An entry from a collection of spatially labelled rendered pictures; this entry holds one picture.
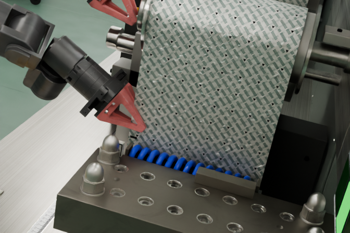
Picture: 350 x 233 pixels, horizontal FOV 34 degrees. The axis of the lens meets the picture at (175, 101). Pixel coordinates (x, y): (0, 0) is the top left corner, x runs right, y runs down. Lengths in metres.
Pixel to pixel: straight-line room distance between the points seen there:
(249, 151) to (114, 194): 0.23
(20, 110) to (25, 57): 2.50
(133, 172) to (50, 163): 0.29
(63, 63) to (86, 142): 0.34
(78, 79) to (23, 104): 2.56
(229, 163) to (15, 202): 0.38
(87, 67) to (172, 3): 0.18
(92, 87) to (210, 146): 0.22
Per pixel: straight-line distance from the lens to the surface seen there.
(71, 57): 0.95
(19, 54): 0.93
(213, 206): 0.87
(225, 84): 0.90
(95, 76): 0.94
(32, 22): 0.96
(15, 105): 3.48
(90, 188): 0.83
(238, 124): 0.92
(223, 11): 0.89
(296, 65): 0.89
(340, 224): 0.64
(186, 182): 0.91
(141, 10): 0.93
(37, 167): 1.14
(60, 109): 1.38
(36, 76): 1.01
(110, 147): 0.91
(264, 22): 0.88
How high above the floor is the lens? 1.49
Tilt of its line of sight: 23 degrees down
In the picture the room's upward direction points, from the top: 11 degrees clockwise
